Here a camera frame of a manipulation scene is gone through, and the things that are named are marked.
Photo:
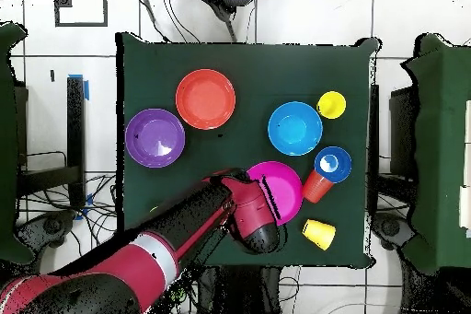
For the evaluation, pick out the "small dark blue bowl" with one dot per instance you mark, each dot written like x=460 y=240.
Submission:
x=340 y=172

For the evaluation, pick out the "red-orange plastic cup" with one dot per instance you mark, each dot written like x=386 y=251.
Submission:
x=316 y=188

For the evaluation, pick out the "black chair base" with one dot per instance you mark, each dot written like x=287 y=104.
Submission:
x=48 y=227

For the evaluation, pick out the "black square frame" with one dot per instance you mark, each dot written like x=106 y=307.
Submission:
x=81 y=25

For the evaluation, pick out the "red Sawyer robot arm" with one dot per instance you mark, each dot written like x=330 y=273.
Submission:
x=250 y=207

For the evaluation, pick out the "dark green tablecloth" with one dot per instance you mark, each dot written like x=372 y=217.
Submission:
x=294 y=71

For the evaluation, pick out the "light blue plastic bowl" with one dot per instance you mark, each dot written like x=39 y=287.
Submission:
x=294 y=128

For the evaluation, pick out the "golden yellow plastic cup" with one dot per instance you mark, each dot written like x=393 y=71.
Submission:
x=320 y=233

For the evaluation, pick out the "pink plastic bowl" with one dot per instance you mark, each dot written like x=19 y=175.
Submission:
x=287 y=188

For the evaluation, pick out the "black stand frame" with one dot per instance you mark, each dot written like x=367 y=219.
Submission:
x=403 y=126
x=75 y=126

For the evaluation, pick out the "purple plastic bowl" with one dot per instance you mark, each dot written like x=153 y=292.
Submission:
x=155 y=138

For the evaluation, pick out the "large shallow orange bowl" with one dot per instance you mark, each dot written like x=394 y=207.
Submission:
x=205 y=99

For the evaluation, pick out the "grey chair base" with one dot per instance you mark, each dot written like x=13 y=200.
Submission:
x=390 y=227

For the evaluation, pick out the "green cloth side table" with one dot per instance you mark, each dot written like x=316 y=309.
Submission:
x=441 y=107
x=7 y=144

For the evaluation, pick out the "blue tape strip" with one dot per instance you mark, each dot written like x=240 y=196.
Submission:
x=86 y=91

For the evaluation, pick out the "lemon yellow plastic cup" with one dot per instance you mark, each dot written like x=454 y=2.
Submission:
x=331 y=104

